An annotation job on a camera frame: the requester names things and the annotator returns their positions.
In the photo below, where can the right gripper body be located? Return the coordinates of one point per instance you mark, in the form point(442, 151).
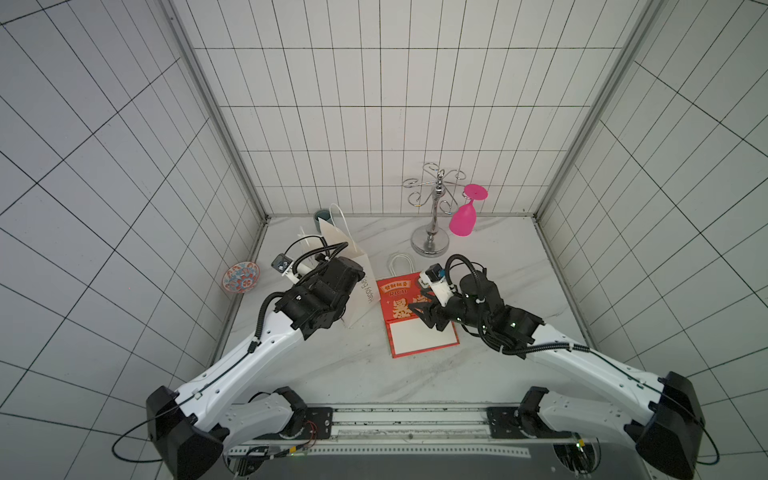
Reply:
point(435, 310)

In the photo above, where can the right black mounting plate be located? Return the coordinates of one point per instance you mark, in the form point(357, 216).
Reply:
point(507, 422)

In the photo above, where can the black mounting plate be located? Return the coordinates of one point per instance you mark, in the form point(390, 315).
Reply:
point(312, 423)
point(507, 422)

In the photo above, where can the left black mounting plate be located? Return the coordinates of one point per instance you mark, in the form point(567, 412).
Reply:
point(312, 423)

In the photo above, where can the patterned ceramic bowl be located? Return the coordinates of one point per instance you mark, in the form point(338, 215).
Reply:
point(241, 278)

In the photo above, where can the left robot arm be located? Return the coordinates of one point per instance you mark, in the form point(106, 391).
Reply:
point(191, 427)

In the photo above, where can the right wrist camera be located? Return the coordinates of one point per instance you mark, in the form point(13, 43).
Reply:
point(434, 280)

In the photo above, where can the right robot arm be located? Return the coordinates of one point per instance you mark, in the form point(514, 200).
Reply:
point(660, 417)

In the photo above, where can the red printed paper bag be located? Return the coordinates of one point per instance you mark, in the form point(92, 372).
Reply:
point(407, 334)

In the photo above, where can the pink plastic wine glass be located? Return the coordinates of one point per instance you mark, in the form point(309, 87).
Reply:
point(464, 219)

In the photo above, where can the chrome cup holder stand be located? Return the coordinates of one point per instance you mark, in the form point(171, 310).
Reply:
point(434, 192)

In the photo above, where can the green Fresh paper bag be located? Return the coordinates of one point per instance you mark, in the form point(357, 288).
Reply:
point(400, 264)

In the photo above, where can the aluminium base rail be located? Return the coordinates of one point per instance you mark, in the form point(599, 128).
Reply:
point(405, 429)

